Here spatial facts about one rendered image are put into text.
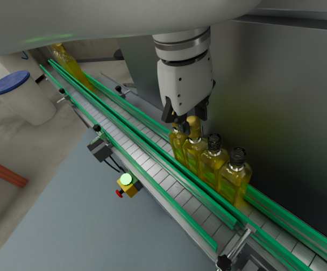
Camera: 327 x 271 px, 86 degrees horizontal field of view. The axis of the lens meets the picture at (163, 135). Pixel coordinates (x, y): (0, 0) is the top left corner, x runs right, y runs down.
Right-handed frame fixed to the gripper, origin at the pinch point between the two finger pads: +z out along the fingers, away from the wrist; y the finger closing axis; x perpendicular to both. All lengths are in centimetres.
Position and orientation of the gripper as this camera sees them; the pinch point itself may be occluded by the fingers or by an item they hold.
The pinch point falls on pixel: (192, 119)
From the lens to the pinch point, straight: 39.9
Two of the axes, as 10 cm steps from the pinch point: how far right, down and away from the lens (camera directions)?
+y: -7.4, 6.0, -3.0
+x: 6.4, 4.8, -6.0
